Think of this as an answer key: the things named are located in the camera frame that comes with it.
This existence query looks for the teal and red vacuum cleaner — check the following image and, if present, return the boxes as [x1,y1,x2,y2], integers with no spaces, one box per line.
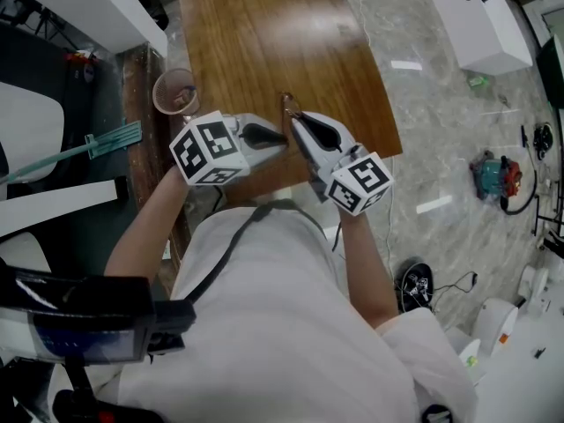
[468,149,524,202]

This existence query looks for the person's black shoe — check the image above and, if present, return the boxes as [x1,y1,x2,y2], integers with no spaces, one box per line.
[392,260,435,313]

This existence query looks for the person's left forearm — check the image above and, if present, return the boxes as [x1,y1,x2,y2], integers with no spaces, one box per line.
[104,165,196,282]

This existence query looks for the white round stool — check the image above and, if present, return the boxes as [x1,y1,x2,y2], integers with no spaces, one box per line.
[516,263,550,300]
[472,297,520,357]

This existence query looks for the teal flat mop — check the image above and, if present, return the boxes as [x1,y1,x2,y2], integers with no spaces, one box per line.
[0,120,144,185]

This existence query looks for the black chest-mounted device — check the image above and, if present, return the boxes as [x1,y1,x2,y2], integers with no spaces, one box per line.
[0,256,197,423]

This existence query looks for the person's right forearm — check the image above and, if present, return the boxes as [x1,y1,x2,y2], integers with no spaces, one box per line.
[338,208,400,330]

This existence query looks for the white chair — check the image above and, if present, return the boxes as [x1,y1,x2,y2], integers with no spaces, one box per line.
[0,80,67,202]

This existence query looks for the pink mesh waste basket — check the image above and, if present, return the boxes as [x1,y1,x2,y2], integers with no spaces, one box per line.
[152,68,201,116]

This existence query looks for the white counter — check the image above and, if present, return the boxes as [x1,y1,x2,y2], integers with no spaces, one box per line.
[81,0,169,57]

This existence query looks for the white long cabinet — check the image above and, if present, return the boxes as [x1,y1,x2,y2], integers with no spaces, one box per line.
[415,0,535,77]

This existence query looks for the white board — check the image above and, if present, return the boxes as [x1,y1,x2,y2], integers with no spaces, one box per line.
[0,179,120,239]

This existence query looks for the person's white shirt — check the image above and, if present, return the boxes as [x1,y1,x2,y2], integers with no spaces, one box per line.
[117,198,479,423]

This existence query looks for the black tripod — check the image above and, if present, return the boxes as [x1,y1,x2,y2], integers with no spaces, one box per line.
[0,0,76,52]

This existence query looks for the brown thin-framed glasses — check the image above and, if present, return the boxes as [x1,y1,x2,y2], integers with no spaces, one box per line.
[280,91,305,119]

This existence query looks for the black vacuum hose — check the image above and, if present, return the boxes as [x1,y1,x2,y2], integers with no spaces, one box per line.
[501,165,541,217]

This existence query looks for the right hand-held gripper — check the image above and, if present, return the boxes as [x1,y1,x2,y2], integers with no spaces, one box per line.
[290,110,395,217]

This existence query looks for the black shoulder strap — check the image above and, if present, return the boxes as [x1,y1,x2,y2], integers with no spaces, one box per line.
[184,201,328,302]

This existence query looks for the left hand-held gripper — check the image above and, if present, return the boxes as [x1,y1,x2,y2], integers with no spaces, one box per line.
[168,109,291,187]

